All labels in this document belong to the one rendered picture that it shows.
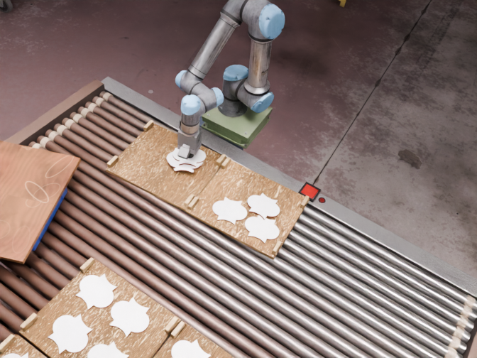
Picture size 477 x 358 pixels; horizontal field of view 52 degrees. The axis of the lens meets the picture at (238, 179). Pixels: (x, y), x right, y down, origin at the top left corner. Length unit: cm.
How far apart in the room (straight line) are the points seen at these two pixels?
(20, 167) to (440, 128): 319
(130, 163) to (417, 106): 280
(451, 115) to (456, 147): 37
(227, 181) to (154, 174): 32
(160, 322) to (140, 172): 68
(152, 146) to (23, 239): 71
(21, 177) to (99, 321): 66
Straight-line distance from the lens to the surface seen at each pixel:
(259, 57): 206
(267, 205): 205
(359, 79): 441
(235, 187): 210
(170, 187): 209
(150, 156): 220
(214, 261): 191
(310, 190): 216
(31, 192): 202
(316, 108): 400
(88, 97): 252
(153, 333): 177
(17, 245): 189
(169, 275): 188
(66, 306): 185
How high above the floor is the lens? 257
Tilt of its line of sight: 50 degrees down
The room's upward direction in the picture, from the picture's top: 9 degrees clockwise
